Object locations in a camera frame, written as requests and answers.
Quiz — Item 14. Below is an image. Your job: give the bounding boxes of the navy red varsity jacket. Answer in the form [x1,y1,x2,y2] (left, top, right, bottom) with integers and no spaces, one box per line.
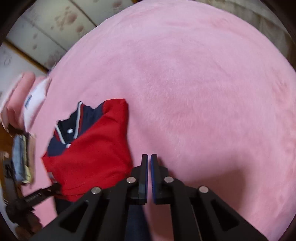
[42,99,133,202]

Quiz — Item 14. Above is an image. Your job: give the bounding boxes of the folded cream clothes stack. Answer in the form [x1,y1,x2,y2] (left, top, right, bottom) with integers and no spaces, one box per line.
[23,133,36,185]

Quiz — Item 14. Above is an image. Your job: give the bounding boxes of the folded blue jeans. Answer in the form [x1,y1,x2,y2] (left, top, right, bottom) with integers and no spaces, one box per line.
[12,135,26,183]

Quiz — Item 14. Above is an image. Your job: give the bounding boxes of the wooden headboard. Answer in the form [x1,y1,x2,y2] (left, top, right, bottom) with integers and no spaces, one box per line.
[0,125,14,163]

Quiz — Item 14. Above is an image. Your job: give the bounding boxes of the white embroidered pillow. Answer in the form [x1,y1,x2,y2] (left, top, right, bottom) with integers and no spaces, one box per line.
[23,77,52,132]

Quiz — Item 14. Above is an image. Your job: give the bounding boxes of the folded pink quilt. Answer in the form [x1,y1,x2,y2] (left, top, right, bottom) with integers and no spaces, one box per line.
[1,71,47,131]

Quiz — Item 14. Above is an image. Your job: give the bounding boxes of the pink plush bed blanket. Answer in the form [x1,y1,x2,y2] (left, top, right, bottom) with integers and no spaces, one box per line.
[23,1,295,240]

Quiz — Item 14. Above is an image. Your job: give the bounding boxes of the floral sliding wardrobe doors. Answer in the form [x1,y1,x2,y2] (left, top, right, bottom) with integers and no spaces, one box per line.
[5,0,135,70]

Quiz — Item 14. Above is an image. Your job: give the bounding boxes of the beige lace furniture cover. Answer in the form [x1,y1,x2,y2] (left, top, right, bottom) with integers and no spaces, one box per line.
[199,0,295,67]

